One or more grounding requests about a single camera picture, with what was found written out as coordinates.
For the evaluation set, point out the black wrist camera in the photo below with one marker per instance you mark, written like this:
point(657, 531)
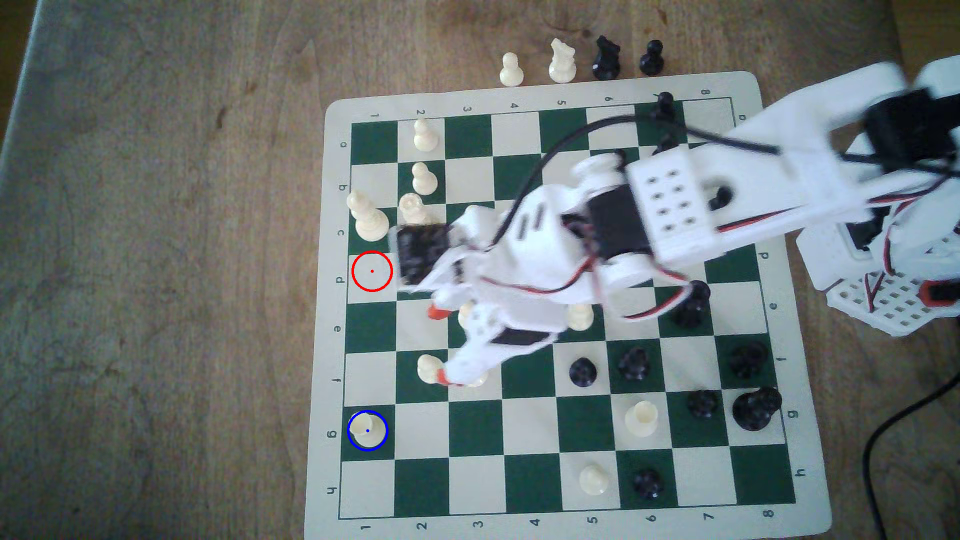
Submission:
point(420, 251)

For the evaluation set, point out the white chess rook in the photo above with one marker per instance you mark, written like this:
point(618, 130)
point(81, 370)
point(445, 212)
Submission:
point(642, 419)

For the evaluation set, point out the white chess knight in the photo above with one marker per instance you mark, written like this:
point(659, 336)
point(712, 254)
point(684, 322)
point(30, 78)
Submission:
point(562, 64)

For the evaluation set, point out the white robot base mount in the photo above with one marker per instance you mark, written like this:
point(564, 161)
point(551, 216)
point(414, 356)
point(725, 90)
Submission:
point(892, 304)

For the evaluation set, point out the black chess pawn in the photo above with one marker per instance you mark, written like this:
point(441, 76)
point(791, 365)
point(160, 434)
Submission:
point(583, 372)
point(703, 404)
point(652, 60)

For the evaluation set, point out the white bishop piece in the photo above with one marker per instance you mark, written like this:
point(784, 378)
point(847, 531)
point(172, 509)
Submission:
point(369, 219)

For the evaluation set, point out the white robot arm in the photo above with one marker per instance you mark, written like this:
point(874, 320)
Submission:
point(750, 187)

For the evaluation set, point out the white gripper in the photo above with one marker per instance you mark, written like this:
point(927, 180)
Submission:
point(515, 339)

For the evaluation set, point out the white chess piece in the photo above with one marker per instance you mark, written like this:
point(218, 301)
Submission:
point(412, 208)

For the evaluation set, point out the black chess queen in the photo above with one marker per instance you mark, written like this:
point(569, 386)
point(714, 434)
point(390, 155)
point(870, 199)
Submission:
point(757, 409)

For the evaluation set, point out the black chess knight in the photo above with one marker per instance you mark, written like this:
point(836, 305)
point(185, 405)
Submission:
point(606, 60)

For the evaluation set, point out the black chess piece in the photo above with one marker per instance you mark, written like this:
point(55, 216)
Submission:
point(664, 107)
point(634, 364)
point(748, 360)
point(648, 484)
point(694, 306)

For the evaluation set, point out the white chess pawn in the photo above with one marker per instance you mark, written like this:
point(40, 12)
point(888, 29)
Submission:
point(424, 180)
point(594, 480)
point(425, 136)
point(580, 319)
point(511, 71)
point(430, 369)

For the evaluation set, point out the white pawn blue circled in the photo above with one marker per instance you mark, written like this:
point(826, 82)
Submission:
point(367, 430)

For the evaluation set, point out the green white chess board mat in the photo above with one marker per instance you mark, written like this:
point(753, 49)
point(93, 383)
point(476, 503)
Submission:
point(525, 442)

